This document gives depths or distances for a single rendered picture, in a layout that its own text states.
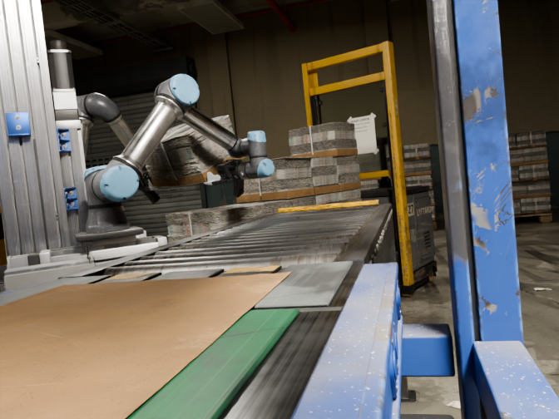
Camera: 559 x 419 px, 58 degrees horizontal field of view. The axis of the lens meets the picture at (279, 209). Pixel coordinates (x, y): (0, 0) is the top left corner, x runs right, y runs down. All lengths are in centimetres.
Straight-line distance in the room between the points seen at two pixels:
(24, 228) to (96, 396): 171
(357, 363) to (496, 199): 37
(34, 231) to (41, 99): 49
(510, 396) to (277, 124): 920
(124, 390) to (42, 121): 176
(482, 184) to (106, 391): 50
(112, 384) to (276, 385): 12
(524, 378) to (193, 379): 37
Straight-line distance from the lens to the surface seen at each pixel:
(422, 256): 413
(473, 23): 71
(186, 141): 225
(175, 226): 264
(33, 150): 207
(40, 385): 42
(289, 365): 39
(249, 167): 209
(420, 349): 75
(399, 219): 373
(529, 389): 59
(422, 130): 933
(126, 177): 175
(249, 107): 983
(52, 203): 206
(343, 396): 33
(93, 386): 39
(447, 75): 69
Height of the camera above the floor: 93
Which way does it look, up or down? 3 degrees down
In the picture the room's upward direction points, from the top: 6 degrees counter-clockwise
